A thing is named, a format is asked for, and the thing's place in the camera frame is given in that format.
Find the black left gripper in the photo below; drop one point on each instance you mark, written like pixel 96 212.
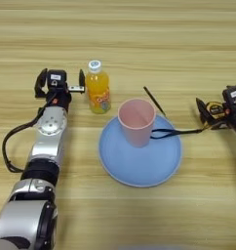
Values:
pixel 61 99

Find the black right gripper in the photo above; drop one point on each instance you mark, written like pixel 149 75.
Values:
pixel 235 117

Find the yellow black tape measure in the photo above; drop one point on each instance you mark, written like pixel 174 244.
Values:
pixel 216 109

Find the orange juice bottle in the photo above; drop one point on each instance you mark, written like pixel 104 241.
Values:
pixel 98 91

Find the pink plastic cup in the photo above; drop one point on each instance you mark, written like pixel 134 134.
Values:
pixel 136 127

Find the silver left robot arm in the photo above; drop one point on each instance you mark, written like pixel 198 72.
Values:
pixel 47 143

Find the left gripper labelled black box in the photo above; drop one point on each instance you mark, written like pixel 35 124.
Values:
pixel 56 78

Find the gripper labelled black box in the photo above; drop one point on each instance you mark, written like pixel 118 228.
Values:
pixel 234 94
pixel 56 78

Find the right gripper labelled black box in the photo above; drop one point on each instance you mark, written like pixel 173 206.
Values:
pixel 234 94

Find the black pen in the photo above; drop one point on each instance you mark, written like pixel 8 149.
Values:
pixel 155 101

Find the blue round plate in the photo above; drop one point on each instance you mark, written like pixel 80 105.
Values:
pixel 139 166

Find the grey robot torso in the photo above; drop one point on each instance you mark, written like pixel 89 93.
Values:
pixel 155 248

